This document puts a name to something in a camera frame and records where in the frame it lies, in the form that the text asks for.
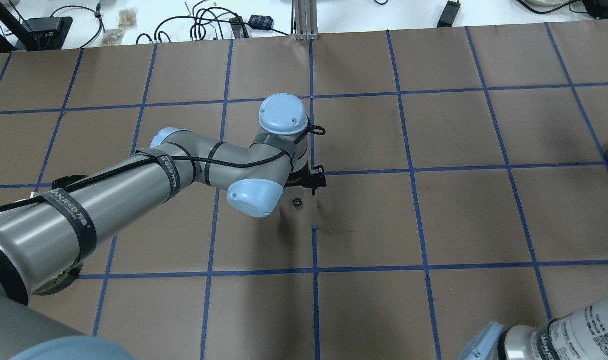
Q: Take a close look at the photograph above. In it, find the aluminium frame post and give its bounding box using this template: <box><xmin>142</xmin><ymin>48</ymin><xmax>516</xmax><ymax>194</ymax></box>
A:
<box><xmin>291</xmin><ymin>0</ymin><xmax>319</xmax><ymax>41</ymax></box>

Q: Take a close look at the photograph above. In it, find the blue patterned small box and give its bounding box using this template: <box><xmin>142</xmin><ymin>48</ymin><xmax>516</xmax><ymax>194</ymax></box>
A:
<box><xmin>247</xmin><ymin>14</ymin><xmax>274</xmax><ymax>31</ymax></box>

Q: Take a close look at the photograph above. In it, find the black device box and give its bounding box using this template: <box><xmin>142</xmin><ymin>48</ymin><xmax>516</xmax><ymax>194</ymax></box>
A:
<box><xmin>22</xmin><ymin>16</ymin><xmax>73</xmax><ymax>51</ymax></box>

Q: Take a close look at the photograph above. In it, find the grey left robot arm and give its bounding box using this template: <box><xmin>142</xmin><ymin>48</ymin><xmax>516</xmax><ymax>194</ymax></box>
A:
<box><xmin>0</xmin><ymin>93</ymin><xmax>326</xmax><ymax>305</ymax></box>

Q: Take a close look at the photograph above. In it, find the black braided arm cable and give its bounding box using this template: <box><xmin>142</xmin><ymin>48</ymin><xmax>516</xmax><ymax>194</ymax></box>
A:
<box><xmin>0</xmin><ymin>116</ymin><xmax>326</xmax><ymax>218</ymax></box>

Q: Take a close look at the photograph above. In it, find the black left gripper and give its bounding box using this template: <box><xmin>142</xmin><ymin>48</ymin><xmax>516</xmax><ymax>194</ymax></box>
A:
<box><xmin>287</xmin><ymin>164</ymin><xmax>327</xmax><ymax>191</ymax></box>

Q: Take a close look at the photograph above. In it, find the black cable bundle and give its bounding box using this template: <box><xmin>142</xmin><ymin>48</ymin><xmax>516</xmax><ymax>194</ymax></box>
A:
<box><xmin>136</xmin><ymin>0</ymin><xmax>290</xmax><ymax>46</ymax></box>

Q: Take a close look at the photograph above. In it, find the black power adapter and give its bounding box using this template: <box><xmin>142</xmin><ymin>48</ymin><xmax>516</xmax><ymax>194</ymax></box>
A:
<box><xmin>436</xmin><ymin>0</ymin><xmax>461</xmax><ymax>28</ymax></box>

